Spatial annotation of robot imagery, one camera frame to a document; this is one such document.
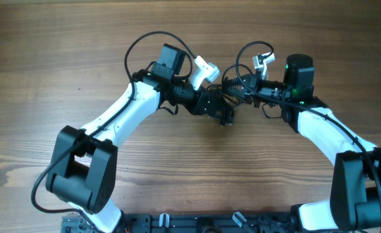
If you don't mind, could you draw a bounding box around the black usb cable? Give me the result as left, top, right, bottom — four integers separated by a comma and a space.
206, 63, 255, 127

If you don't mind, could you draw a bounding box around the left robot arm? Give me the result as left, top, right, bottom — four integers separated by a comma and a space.
45, 44, 220, 232

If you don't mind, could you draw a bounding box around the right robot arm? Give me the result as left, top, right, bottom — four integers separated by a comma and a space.
222, 53, 381, 232

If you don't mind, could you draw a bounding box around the right camera cable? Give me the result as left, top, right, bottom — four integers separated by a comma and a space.
235, 40, 381, 233

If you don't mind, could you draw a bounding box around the camera cable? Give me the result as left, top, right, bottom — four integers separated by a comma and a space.
30, 30, 198, 232
235, 40, 381, 233

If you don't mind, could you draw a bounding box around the left camera cable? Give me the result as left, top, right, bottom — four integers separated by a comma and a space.
30, 30, 198, 232

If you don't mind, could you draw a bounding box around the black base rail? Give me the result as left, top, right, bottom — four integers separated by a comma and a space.
60, 212, 350, 233

